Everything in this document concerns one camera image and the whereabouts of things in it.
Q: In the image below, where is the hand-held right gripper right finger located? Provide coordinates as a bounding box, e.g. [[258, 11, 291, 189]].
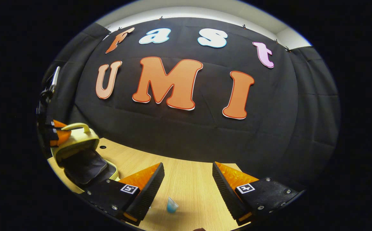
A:
[[212, 161, 302, 227]]

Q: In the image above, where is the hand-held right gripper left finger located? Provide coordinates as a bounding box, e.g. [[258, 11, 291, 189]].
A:
[[83, 162, 165, 227]]

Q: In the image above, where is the pale yellow suitcase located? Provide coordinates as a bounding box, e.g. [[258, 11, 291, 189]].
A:
[[51, 123, 121, 194]]

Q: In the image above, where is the white blue tube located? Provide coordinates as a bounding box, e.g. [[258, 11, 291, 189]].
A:
[[167, 197, 179, 214]]

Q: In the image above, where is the black backdrop cloth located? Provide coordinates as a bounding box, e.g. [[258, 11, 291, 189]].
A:
[[40, 16, 340, 193]]

